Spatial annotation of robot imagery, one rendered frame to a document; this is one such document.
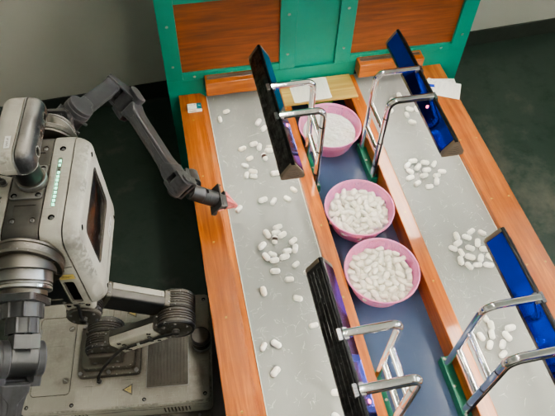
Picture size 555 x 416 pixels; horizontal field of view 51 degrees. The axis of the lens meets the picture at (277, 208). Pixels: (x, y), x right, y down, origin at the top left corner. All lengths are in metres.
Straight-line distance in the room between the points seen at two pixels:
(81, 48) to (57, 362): 1.86
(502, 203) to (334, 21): 1.00
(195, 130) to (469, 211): 1.15
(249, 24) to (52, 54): 1.43
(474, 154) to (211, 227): 1.11
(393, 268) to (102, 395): 1.12
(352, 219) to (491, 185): 0.58
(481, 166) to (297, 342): 1.07
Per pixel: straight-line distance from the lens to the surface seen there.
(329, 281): 1.62
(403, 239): 2.22
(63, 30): 3.45
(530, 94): 4.13
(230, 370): 1.87
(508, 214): 2.35
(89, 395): 2.24
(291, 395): 1.87
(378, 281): 2.07
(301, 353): 1.92
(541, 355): 1.67
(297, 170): 1.88
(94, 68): 3.60
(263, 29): 2.48
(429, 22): 2.73
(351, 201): 2.25
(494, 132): 3.78
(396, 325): 1.58
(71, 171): 1.46
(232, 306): 1.96
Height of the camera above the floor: 2.51
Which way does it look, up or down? 53 degrees down
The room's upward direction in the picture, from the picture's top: 2 degrees clockwise
